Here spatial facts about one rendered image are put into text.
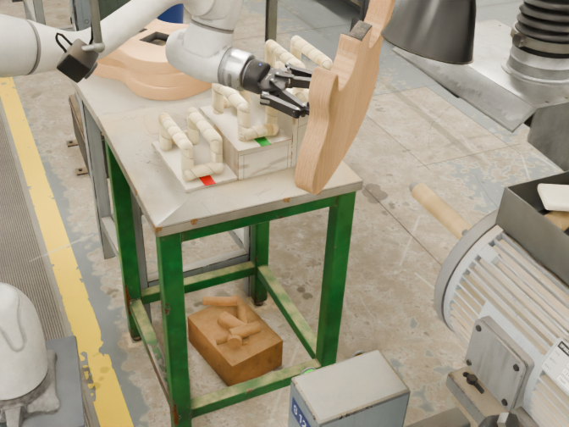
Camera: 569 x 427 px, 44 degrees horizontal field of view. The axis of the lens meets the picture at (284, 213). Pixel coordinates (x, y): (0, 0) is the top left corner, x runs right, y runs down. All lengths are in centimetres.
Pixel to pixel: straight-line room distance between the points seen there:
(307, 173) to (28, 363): 70
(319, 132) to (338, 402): 58
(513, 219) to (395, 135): 315
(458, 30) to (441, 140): 315
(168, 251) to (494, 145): 274
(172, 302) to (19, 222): 166
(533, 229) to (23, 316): 100
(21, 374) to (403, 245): 207
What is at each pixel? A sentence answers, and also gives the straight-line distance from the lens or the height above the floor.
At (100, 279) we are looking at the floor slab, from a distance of 303.
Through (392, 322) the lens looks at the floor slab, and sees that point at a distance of 285.
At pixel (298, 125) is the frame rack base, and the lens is 187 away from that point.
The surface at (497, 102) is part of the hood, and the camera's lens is 103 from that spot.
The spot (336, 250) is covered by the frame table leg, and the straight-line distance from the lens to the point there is 201.
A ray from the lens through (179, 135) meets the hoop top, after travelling 184.
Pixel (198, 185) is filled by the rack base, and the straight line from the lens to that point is 183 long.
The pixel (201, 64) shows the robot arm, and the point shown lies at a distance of 163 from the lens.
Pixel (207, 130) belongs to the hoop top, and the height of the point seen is 105.
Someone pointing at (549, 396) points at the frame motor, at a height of 126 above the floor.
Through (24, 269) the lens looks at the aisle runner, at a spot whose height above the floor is 0.
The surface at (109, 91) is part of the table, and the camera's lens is 244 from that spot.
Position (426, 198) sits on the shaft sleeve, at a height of 126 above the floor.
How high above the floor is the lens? 194
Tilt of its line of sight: 35 degrees down
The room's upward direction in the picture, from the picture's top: 3 degrees clockwise
